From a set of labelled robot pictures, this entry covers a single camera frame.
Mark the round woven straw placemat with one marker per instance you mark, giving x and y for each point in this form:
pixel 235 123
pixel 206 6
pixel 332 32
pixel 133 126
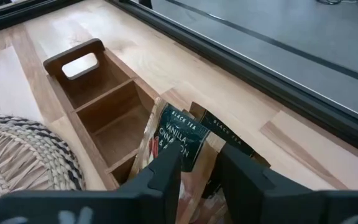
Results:
pixel 17 149

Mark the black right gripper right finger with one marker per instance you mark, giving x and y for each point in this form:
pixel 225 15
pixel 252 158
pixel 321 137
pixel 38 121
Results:
pixel 253 193

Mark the brown wooden tea caddy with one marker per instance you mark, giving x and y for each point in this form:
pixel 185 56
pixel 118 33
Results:
pixel 82 90

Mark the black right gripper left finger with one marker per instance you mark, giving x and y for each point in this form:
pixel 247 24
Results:
pixel 154 199

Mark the black aluminium rig frame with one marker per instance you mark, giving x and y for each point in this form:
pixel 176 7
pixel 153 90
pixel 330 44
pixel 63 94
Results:
pixel 259 79

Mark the beige vanilla cinnamon tea bag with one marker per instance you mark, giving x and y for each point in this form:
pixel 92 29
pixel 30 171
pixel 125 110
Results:
pixel 225 132
pixel 179 130

